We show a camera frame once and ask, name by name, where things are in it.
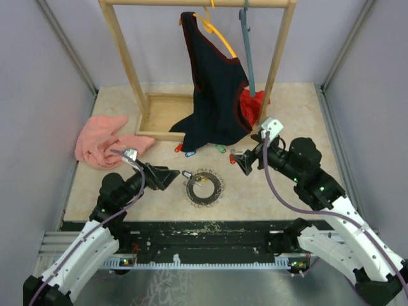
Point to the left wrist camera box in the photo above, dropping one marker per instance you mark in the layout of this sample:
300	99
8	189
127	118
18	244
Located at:
129	155

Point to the blue key tag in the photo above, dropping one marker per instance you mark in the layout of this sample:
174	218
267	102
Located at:
190	154

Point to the dark navy vest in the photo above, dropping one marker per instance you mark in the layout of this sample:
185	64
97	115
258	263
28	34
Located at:
218	84

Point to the black key tag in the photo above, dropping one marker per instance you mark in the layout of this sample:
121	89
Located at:
186	174

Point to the red key tag right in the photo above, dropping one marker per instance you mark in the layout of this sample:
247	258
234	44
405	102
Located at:
231	159

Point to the wooden clothes rack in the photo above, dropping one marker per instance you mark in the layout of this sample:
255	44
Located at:
159	111

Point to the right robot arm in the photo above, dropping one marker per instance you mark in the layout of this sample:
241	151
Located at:
377	273

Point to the red key tag left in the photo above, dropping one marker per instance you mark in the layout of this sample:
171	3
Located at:
178	148

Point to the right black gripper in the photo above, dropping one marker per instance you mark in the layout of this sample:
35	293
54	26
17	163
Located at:
250	156

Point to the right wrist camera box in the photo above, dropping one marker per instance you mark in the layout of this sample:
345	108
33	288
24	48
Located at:
271	126

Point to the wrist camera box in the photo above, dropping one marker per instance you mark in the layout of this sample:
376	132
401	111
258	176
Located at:
129	155
271	126

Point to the grey-blue hanger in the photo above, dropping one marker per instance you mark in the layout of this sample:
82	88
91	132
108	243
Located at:
245	33

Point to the red cloth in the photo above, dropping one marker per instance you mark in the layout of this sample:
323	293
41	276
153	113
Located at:
251	105

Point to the pink cloth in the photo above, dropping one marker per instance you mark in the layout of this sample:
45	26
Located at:
100	137

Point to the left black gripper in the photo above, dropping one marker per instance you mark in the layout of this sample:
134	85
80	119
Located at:
164	178

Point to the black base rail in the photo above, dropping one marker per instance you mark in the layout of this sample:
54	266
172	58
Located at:
205	242

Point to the yellow hanger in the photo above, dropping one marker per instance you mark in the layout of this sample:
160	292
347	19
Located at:
216	32

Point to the red key tag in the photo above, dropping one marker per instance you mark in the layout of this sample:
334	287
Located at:
231	159
178	148

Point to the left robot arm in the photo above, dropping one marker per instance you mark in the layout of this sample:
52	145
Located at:
100	237

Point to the green key tag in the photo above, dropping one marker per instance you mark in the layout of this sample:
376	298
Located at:
220	148

